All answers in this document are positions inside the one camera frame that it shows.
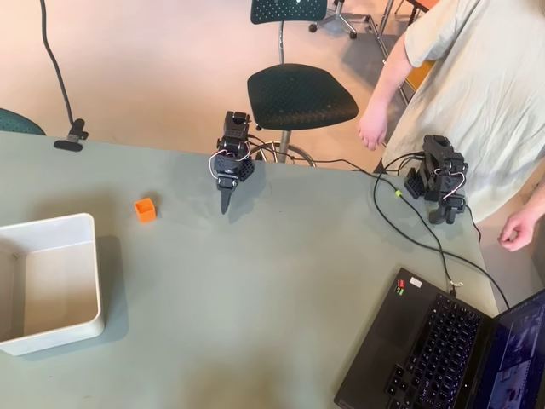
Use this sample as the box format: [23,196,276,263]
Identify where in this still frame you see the small orange cube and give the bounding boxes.
[134,197,158,226]

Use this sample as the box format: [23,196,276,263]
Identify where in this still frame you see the black leader arm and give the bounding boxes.
[404,134,469,226]

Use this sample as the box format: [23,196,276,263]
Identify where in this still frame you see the person's right forearm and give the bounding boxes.
[360,40,417,124]

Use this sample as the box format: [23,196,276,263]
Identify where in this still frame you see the person's left forearm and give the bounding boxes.
[517,181,545,222]

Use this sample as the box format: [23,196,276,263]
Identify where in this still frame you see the white plastic bin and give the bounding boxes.
[0,212,106,357]

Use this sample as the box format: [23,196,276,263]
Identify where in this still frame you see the person's right hand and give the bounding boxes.
[357,113,389,152]

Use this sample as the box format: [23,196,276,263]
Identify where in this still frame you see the person's left hand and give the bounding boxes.
[496,210,536,252]

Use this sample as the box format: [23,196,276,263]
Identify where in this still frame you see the dark perforated swivel chair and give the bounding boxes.
[246,0,360,168]

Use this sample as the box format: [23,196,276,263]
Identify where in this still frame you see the silver office chair base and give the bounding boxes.
[308,0,380,40]

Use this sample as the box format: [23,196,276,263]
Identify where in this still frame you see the teal chair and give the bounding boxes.
[0,107,47,136]

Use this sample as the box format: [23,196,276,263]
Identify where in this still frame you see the orange chair panel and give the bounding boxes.
[399,59,436,106]

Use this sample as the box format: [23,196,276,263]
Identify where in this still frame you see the black laptop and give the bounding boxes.
[333,267,545,409]

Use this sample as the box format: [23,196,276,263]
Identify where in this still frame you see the person in pale shirt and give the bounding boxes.
[381,0,545,225]

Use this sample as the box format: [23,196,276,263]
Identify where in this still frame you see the black gooseneck clamp mount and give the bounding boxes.
[39,0,90,153]

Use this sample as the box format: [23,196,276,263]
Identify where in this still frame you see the black cable with green tag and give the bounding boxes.
[272,144,465,299]

